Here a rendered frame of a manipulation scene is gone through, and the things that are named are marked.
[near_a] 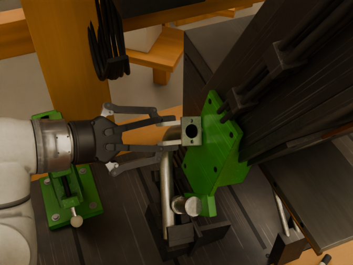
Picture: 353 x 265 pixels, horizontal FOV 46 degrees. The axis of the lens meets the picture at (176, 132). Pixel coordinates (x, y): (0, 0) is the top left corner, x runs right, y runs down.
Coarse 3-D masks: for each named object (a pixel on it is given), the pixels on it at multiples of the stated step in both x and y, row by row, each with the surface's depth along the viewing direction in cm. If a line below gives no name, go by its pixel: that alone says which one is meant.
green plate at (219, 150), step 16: (208, 96) 76; (208, 112) 76; (224, 112) 71; (208, 128) 77; (224, 128) 72; (240, 128) 69; (208, 144) 77; (224, 144) 72; (192, 160) 84; (208, 160) 78; (224, 160) 73; (192, 176) 84; (208, 176) 78; (224, 176) 78; (240, 176) 81; (208, 192) 79
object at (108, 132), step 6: (138, 120) 76; (144, 120) 75; (150, 120) 75; (156, 120) 76; (162, 120) 76; (120, 126) 72; (126, 126) 73; (132, 126) 74; (138, 126) 74; (144, 126) 75; (108, 132) 71; (114, 132) 72
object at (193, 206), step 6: (174, 198) 86; (180, 198) 84; (186, 198) 82; (192, 198) 80; (198, 198) 81; (174, 204) 85; (180, 204) 82; (186, 204) 80; (192, 204) 80; (198, 204) 81; (174, 210) 85; (180, 210) 83; (186, 210) 80; (192, 210) 80; (198, 210) 81; (192, 216) 80
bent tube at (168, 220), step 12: (192, 120) 78; (168, 132) 85; (180, 132) 79; (192, 132) 81; (192, 144) 78; (168, 156) 89; (168, 168) 90; (168, 180) 90; (168, 192) 89; (168, 204) 89; (168, 216) 89
